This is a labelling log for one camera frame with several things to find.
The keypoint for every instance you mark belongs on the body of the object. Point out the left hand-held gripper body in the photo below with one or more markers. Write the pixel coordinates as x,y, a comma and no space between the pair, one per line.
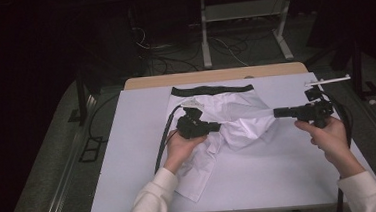
191,127

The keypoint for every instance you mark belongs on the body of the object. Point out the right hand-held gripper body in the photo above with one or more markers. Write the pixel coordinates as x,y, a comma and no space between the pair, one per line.
313,110

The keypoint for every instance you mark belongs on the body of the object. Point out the white shorts with black waistband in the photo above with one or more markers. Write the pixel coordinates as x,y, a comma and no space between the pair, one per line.
240,115

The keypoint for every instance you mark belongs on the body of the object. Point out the person's left hand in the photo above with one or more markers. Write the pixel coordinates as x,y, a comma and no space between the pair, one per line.
179,151

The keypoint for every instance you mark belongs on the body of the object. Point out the person's right hand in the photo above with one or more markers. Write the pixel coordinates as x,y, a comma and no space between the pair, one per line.
334,142

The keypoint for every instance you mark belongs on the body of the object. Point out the white rod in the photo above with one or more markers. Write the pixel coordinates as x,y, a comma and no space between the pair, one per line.
328,81

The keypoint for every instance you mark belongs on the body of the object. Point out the small white round knob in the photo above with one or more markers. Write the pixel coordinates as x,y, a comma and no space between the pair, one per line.
371,101

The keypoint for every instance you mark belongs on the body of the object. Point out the black metal stand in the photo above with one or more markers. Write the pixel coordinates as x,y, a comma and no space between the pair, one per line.
359,70
81,96

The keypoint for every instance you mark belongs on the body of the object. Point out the white metal stand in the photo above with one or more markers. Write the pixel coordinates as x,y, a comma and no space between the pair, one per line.
242,10

